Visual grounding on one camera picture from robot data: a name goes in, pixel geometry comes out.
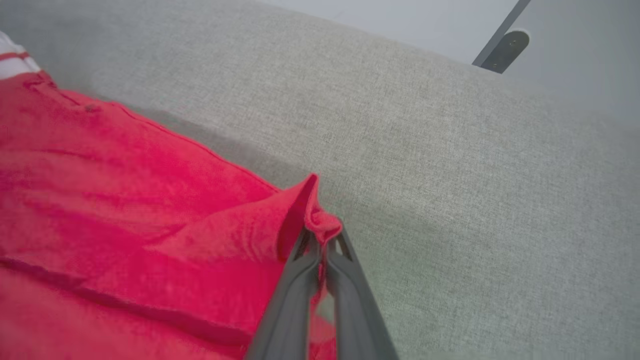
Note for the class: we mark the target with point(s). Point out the grey fabric sofa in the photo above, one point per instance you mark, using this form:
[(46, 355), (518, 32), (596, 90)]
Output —
[(475, 200)]

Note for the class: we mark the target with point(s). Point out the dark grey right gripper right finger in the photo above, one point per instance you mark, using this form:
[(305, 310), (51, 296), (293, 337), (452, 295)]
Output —
[(355, 315)]

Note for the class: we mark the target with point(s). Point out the grey metal bracket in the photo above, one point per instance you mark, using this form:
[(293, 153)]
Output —
[(505, 47)]

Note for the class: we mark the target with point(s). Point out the red polo shirt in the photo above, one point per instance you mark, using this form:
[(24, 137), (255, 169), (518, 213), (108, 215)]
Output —
[(125, 210)]

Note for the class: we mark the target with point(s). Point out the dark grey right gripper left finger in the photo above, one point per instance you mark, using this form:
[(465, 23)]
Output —
[(287, 315)]

